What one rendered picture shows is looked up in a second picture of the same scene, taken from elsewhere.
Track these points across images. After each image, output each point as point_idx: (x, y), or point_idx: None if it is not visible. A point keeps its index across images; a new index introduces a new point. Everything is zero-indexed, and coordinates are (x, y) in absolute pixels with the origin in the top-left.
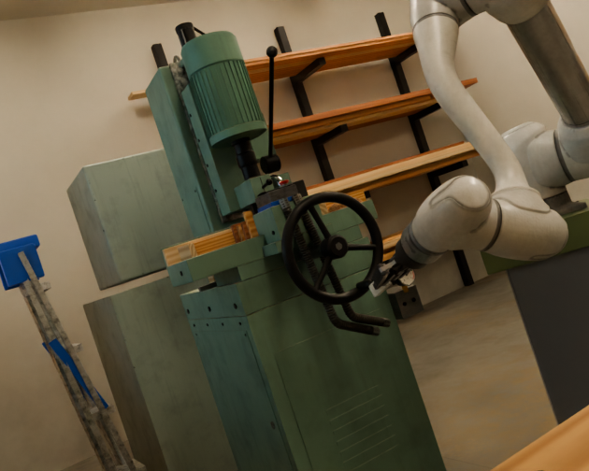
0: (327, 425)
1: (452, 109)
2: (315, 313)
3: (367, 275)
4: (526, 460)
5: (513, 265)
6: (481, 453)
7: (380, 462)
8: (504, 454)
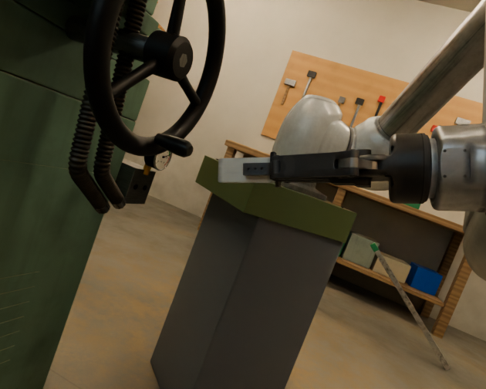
0: None
1: None
2: (27, 126)
3: (170, 132)
4: None
5: (268, 218)
6: (67, 360)
7: None
8: (94, 370)
